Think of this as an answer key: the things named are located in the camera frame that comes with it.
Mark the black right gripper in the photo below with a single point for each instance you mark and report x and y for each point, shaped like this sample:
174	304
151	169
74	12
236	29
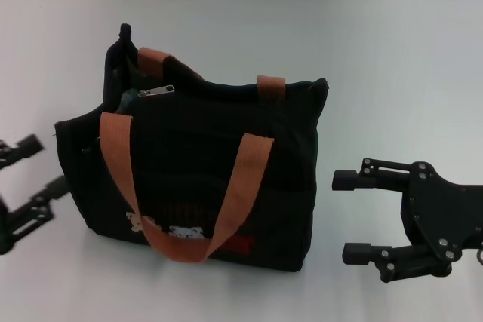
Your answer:
441	212

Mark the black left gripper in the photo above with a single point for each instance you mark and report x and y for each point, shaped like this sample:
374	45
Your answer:
3	242

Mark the silver zipper pull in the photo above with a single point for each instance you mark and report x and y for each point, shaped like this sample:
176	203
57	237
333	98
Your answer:
156	91

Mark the blue green cloth item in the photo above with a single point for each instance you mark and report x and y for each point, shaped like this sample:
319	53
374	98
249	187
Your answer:
128	102

